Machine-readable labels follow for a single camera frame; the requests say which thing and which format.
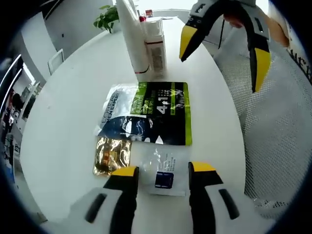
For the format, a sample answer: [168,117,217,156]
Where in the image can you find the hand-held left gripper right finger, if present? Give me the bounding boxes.
[188,161,256,234]

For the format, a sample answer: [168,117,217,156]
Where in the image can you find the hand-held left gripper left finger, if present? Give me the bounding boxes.
[56,165,140,234]

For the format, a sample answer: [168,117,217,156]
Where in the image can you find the gold skincare sachet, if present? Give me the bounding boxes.
[92,136,134,178]

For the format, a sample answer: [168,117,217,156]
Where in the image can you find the small white skincare bottle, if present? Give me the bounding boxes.
[143,18,168,79]

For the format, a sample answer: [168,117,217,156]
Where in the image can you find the white skincare tube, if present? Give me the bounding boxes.
[116,0,153,82]

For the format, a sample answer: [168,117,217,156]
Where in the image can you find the black green skincare sachet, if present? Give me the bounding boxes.
[94,81,193,146]

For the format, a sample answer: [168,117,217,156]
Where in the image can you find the person's right hand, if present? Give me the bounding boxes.
[223,11,245,28]

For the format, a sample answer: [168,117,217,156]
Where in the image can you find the person in white shirt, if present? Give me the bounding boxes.
[280,0,312,86]

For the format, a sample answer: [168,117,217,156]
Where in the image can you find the grey mesh office chair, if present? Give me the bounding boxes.
[212,36,312,220]

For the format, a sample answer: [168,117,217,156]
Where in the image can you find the green potted plant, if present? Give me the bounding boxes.
[93,5,120,34]

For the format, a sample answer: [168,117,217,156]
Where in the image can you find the white framed chair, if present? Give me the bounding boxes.
[47,48,66,76]

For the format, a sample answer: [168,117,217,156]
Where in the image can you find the black cable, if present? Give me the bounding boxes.
[217,13,225,49]

